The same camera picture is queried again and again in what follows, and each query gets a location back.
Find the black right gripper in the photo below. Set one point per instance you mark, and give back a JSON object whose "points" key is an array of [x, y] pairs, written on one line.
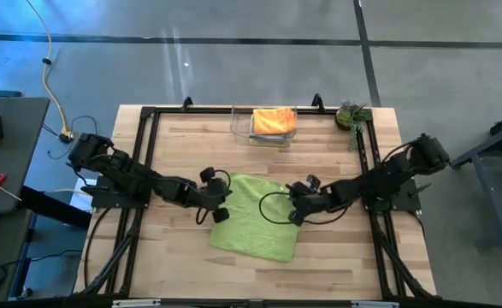
{"points": [[308, 201]]}

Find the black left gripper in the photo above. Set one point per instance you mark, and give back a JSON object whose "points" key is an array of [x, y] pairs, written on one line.
{"points": [[210, 194]]}

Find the green microfiber towel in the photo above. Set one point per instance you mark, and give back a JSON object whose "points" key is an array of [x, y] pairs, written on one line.
{"points": [[255, 231]]}

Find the orange microfiber towel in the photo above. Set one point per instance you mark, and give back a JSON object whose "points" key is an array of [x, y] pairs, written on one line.
{"points": [[274, 121]]}

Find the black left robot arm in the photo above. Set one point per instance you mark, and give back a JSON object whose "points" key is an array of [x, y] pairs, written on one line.
{"points": [[126, 175]]}

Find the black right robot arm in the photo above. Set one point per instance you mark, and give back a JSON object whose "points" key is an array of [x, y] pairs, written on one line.
{"points": [[383, 175]]}

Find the clear plastic bin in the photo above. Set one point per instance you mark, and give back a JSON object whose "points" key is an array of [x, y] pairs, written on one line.
{"points": [[238, 124]]}

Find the small potted green plant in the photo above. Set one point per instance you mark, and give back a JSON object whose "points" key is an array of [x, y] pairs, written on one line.
{"points": [[349, 117]]}

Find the black table clamp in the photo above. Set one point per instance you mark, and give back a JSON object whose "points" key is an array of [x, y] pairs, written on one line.
{"points": [[186, 104], [317, 104]]}

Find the white paper sheet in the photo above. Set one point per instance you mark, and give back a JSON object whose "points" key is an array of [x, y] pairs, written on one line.
{"points": [[84, 201]]}

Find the black desk beam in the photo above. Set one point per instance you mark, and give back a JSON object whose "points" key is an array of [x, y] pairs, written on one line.
{"points": [[54, 207]]}

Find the dark metal stand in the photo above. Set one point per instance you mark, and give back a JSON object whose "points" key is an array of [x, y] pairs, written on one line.
{"points": [[486, 147]]}

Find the grey side desk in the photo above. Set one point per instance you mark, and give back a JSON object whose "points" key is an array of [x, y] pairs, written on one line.
{"points": [[15, 141]]}

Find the dark low desk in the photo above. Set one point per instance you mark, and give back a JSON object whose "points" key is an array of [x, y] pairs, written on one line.
{"points": [[2, 239]]}

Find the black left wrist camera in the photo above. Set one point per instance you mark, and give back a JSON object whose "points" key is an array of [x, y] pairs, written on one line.
{"points": [[208, 174]]}

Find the black aluminium rail frame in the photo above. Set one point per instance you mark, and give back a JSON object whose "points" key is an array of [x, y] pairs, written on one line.
{"points": [[208, 110]]}

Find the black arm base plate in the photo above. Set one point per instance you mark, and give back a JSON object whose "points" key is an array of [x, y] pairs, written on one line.
{"points": [[400, 201], [105, 200]]}

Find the white strip bracket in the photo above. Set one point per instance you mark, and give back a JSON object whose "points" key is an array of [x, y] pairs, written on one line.
{"points": [[135, 303], [374, 304]]}

